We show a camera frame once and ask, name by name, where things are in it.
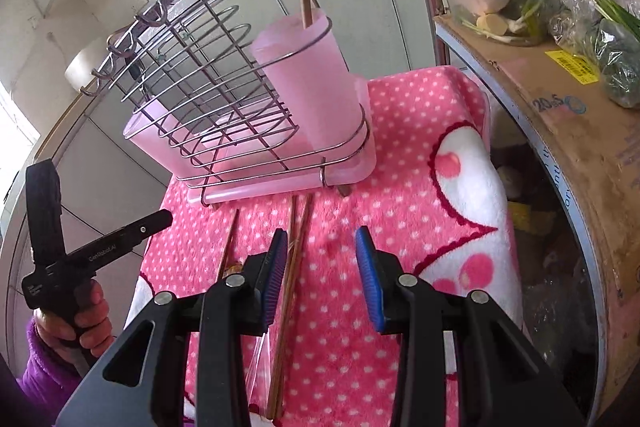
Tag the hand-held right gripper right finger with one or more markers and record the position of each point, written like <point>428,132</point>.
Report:
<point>369,272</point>

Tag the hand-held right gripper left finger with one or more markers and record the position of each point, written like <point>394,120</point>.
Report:
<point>278,267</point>

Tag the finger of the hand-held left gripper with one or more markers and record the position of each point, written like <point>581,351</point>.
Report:
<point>150,224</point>

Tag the pink plastic cup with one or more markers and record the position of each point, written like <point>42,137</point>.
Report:
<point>305,77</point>

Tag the person's left forearm purple sleeve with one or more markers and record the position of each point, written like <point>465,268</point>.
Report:
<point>45,382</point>

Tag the person's left hand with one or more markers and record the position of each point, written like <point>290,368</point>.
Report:
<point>92,317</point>

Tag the pink plastic drip tray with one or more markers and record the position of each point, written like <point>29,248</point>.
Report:
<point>280,188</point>

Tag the window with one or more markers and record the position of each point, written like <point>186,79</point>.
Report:
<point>15,142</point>

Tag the pink polka-dot printed blanket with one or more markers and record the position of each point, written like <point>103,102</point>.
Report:
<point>400,157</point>

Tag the white rice cooker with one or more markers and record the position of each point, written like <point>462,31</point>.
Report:
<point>85,69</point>

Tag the brown cardboard box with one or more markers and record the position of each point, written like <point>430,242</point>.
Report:
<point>575,132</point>

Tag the ginger piece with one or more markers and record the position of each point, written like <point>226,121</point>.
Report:
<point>490,24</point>

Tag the plastic bag of greens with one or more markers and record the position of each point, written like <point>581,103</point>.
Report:
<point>620,67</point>

